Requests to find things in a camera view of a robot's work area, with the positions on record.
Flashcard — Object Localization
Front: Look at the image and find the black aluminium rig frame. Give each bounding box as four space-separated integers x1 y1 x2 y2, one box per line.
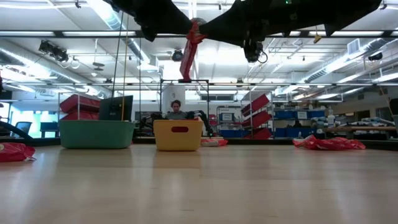
0 29 398 146

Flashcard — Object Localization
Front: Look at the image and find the light green plastic bin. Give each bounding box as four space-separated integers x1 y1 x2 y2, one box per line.
58 119 136 149

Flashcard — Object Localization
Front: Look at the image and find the red storage bin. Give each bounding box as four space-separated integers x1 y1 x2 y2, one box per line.
60 94 101 114
248 110 272 130
62 110 100 121
241 94 271 116

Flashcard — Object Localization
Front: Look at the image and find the blue storage bin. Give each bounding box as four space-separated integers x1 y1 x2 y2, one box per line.
219 129 249 138
273 110 326 121

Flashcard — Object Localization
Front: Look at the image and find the black background monitor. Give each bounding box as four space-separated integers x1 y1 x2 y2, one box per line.
98 95 134 121

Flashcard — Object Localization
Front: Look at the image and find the person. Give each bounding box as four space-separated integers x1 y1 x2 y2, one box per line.
164 99 190 121

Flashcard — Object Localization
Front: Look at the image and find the yellow plastic bin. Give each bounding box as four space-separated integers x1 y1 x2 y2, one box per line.
153 119 204 152

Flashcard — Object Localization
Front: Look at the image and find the white bottle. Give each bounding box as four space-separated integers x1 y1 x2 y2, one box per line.
326 108 336 127

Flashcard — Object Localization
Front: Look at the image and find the red Kit Kat candy bar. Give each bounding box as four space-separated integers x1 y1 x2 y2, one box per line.
313 137 367 151
0 142 36 163
292 135 318 151

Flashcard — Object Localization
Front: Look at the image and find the black overhead camera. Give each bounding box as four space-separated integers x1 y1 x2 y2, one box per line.
244 43 269 65

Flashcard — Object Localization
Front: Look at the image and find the black background stand frame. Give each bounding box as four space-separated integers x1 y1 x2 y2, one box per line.
159 78 210 138

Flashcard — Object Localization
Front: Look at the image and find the white round pillar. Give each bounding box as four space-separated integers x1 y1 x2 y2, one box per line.
161 85 187 103

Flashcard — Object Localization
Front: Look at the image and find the black hanging cable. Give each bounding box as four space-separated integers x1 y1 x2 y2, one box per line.
111 12 125 94

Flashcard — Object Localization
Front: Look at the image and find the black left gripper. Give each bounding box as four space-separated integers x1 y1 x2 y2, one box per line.
113 0 193 42

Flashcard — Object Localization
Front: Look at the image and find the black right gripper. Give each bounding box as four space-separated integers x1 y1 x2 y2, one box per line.
198 0 282 47

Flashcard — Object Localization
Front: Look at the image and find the black ceiling spotlight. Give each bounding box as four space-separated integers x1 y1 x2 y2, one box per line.
39 40 69 63

